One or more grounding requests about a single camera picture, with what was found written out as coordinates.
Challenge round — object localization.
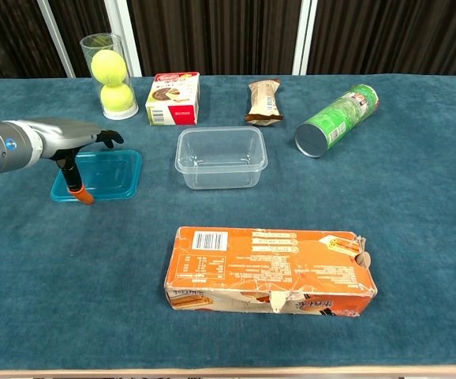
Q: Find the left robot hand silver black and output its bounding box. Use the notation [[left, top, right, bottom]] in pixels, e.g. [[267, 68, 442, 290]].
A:
[[34, 118, 125, 205]]

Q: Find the blue container lid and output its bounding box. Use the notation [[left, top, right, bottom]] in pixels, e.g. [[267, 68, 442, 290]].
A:
[[50, 148, 144, 204]]

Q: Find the white red cake box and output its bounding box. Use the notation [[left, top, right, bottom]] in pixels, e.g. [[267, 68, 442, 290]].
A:
[[144, 71, 201, 126]]

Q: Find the clear plastic container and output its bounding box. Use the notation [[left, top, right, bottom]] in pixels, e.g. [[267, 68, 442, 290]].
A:
[[174, 126, 269, 191]]

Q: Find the orange cardboard biscuit box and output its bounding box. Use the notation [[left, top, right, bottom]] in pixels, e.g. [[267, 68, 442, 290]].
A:
[[163, 226, 379, 318]]

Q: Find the yellow tennis ball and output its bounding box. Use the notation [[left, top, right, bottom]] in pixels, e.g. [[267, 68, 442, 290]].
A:
[[99, 82, 135, 111], [90, 49, 129, 86]]

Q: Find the clear tennis ball tube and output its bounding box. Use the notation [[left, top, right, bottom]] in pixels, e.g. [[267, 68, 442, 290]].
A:
[[79, 32, 140, 121]]

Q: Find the teal table cloth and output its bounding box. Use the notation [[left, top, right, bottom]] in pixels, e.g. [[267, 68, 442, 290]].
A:
[[0, 73, 456, 372]]

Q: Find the dark brown pleated curtain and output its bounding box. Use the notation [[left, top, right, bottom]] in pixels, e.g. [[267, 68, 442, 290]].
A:
[[0, 0, 456, 79]]

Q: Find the brown snack bar wrapper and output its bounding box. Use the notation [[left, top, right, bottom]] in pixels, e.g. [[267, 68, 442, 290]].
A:
[[244, 78, 284, 127]]

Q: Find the green chips can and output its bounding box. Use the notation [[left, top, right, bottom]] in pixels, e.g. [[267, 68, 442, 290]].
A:
[[293, 84, 380, 159]]

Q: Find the thin grey frame post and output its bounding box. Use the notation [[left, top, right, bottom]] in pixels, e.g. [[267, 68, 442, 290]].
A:
[[36, 0, 76, 78]]

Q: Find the white frame post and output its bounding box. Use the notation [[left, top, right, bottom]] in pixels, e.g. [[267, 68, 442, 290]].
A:
[[292, 0, 318, 76], [103, 0, 143, 78]]

